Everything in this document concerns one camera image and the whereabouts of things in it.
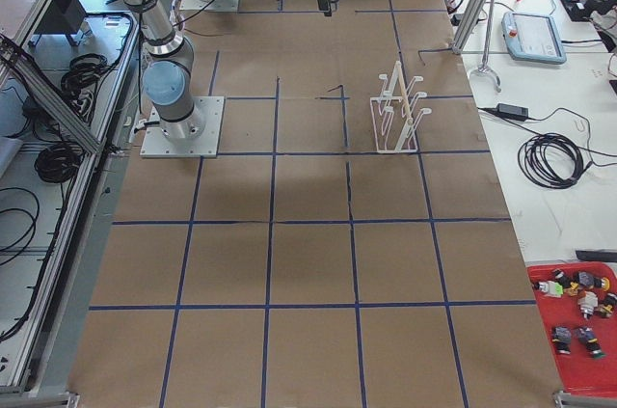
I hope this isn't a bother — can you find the teach pendant tablet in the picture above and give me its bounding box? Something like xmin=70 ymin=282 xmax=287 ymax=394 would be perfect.
xmin=501 ymin=12 xmax=567 ymax=65

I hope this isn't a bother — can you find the black power adapter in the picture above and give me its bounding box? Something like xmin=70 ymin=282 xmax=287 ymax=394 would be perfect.
xmin=496 ymin=103 xmax=529 ymax=122

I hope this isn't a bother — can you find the red parts tray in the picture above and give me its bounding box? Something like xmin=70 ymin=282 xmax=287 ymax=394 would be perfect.
xmin=527 ymin=262 xmax=616 ymax=398

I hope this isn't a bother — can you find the white wire cup rack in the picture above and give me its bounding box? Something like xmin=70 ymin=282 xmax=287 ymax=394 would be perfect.
xmin=369 ymin=61 xmax=432 ymax=154

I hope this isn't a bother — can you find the coiled black cable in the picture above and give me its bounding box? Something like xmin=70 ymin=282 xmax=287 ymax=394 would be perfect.
xmin=518 ymin=132 xmax=597 ymax=189

